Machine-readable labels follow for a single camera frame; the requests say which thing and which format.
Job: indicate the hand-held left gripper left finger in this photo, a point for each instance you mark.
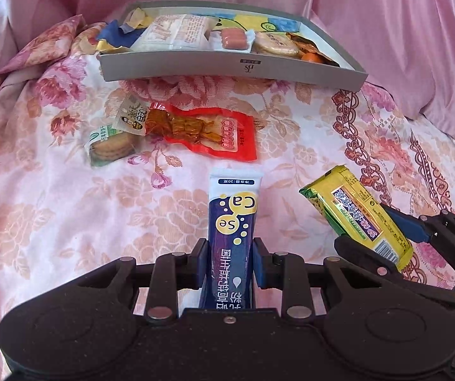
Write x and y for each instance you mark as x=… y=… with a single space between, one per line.
x=202 y=266

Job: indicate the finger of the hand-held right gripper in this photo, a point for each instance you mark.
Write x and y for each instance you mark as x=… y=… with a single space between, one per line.
x=410 y=226
x=354 y=252

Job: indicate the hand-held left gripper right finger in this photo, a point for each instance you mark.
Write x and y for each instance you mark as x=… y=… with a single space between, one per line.
x=260 y=264

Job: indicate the yellow green snack bar packet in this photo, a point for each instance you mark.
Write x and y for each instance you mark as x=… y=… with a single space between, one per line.
x=354 y=206

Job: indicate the blue white stick packet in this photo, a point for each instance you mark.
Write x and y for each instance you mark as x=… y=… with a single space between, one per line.
x=231 y=214

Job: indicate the small orange mandarin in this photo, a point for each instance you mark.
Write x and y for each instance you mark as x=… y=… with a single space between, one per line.
x=312 y=57

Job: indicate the grey cardboard box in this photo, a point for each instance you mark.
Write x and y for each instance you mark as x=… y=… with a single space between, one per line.
x=211 y=67

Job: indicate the red dried tofu packet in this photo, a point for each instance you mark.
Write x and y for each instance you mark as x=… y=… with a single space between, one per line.
x=227 y=137

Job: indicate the clear green biscuit packet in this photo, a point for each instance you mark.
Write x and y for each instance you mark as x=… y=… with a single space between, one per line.
x=110 y=149

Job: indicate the floral bedsheet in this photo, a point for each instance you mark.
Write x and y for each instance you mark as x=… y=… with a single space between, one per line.
x=52 y=206

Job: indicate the small cartoon print packet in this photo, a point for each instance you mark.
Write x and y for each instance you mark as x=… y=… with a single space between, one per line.
x=130 y=119

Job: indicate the orange snack packet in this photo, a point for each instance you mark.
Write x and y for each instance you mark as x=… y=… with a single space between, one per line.
x=304 y=43

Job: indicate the round rice cracker packet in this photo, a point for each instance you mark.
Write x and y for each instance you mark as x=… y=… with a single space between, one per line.
x=275 y=43

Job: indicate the clear pink sausage packet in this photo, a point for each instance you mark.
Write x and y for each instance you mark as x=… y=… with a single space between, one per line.
x=233 y=39

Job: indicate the white snack packet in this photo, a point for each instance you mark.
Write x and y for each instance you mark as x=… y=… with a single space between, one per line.
x=171 y=31

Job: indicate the dark blue crumpled packet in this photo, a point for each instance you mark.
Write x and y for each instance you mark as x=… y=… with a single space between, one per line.
x=118 y=33

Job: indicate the yellow crumpled wrapper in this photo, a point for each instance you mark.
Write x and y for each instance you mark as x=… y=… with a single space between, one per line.
x=138 y=18

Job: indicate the pink floral pillow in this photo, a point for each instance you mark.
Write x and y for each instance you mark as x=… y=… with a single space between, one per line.
x=40 y=43

